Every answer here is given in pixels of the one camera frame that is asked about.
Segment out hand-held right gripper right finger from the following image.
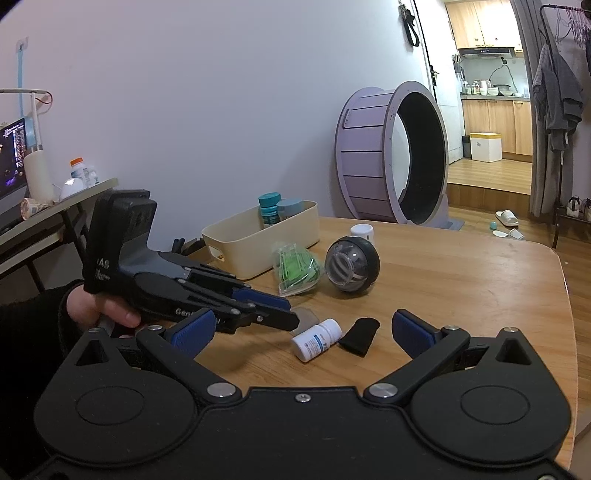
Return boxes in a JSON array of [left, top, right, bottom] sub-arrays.
[[364, 310, 546, 407]]

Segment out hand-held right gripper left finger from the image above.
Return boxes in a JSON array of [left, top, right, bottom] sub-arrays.
[[69, 309, 242, 407]]

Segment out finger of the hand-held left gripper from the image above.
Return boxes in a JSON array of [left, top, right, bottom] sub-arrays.
[[159, 253, 291, 311], [134, 272, 301, 334]]

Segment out clear plastic packet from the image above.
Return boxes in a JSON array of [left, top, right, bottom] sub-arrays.
[[292, 307, 321, 330]]

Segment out green plastic packet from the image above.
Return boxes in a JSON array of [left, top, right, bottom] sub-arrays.
[[271, 242, 324, 297]]

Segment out small white pill bottle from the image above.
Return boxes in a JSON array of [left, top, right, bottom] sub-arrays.
[[291, 318, 343, 363]]

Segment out cream plastic container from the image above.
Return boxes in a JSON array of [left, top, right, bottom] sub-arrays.
[[201, 199, 321, 281]]

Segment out small black cloth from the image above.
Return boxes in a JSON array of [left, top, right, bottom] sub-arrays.
[[338, 317, 382, 356]]

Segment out dark clear gyro ball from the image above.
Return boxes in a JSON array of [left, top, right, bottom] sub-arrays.
[[324, 235, 380, 294]]

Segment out teal bottle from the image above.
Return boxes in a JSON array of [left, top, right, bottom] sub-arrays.
[[257, 192, 282, 227]]

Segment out grey-blue capped bottle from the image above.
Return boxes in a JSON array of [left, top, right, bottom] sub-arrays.
[[277, 198, 303, 220]]

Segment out person's left forearm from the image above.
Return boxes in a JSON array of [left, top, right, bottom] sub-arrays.
[[0, 281, 88, 480]]

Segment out person's left hand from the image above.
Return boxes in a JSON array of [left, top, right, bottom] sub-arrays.
[[66, 279, 141, 329]]

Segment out grey folding desk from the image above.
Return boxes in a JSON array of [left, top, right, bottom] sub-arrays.
[[0, 178, 118, 296]]

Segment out lying paper cup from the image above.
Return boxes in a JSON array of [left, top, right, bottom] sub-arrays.
[[20, 198, 51, 219]]

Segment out white paper roll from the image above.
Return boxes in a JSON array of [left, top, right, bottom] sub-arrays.
[[24, 150, 55, 204]]

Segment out computer monitor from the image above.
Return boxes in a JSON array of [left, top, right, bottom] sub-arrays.
[[0, 117, 28, 199]]

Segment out purple cat wheel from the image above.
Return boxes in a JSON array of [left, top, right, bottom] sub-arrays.
[[335, 80, 465, 232]]

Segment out black coat rack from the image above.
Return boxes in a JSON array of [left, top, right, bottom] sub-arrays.
[[540, 4, 591, 250]]

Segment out white foam box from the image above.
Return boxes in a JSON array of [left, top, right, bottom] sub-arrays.
[[468, 132, 502, 163]]

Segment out row of shoes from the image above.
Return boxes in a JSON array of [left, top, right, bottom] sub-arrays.
[[566, 196, 591, 223]]

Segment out wooden kitchen base cabinets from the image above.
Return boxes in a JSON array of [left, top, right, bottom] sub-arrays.
[[462, 98, 533, 156]]

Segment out kitchenware on counter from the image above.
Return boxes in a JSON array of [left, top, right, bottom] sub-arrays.
[[459, 78, 527, 97]]

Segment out grey hanging hoodie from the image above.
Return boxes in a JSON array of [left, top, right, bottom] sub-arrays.
[[532, 42, 583, 151]]

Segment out white door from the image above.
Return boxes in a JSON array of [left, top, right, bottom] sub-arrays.
[[411, 0, 465, 164]]

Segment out range hood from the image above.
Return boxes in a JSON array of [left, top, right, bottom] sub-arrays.
[[457, 46, 515, 59]]

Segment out grey curtain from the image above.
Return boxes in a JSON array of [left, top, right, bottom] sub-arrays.
[[510, 0, 561, 217]]

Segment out bunch of pink hangers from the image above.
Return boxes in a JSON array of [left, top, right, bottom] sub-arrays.
[[554, 4, 591, 47]]

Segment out light blue hanging strap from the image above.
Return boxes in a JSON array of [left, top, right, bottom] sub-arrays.
[[16, 39, 29, 90]]

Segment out black hanging strap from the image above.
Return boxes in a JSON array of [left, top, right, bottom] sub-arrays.
[[399, 4, 421, 47]]

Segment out wooden kitchen wall cabinets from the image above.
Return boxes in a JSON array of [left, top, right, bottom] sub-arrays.
[[445, 0, 525, 51]]

